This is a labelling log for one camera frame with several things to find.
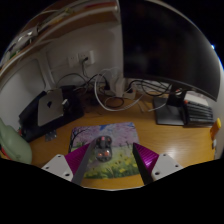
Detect flower landscape print mouse pad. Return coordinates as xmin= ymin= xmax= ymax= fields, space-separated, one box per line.
xmin=68 ymin=121 xmax=141 ymax=180

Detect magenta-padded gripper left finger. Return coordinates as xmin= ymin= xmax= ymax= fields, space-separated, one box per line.
xmin=40 ymin=139 xmax=98 ymax=185

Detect black dock box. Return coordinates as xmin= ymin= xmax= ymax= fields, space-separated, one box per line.
xmin=18 ymin=84 xmax=85 ymax=144

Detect black curved computer monitor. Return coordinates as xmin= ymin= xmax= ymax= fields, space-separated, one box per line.
xmin=118 ymin=0 xmax=223 ymax=127

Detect silver mini computer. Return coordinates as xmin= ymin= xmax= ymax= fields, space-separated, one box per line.
xmin=36 ymin=88 xmax=66 ymax=128

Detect transparent grey computer mouse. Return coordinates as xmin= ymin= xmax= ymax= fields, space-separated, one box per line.
xmin=94 ymin=134 xmax=114 ymax=163

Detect pale green plush toy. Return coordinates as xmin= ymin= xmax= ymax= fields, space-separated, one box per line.
xmin=0 ymin=117 xmax=33 ymax=165

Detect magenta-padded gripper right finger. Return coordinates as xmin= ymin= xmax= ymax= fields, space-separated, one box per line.
xmin=132 ymin=142 xmax=184 ymax=185

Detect white power strip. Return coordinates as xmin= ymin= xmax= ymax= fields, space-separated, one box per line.
xmin=106 ymin=77 xmax=138 ymax=100

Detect wooden wall shelf unit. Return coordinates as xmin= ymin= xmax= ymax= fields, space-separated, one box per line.
xmin=0 ymin=0 xmax=120 ymax=78

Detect white cable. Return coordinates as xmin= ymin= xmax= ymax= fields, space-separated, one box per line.
xmin=94 ymin=68 xmax=158 ymax=113

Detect dark grey mechanical keyboard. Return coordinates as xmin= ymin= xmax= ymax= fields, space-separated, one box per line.
xmin=183 ymin=99 xmax=215 ymax=128

